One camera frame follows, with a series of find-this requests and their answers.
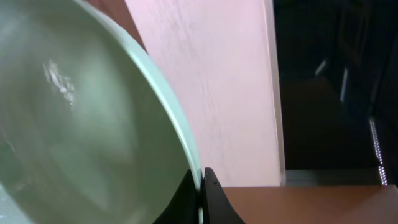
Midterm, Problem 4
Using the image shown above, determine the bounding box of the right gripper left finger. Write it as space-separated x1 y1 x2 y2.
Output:
154 169 199 224

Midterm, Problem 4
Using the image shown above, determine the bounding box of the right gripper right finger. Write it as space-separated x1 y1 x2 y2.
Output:
201 167 245 224

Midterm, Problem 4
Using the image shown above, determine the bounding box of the light green plate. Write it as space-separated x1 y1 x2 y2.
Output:
1 0 201 223

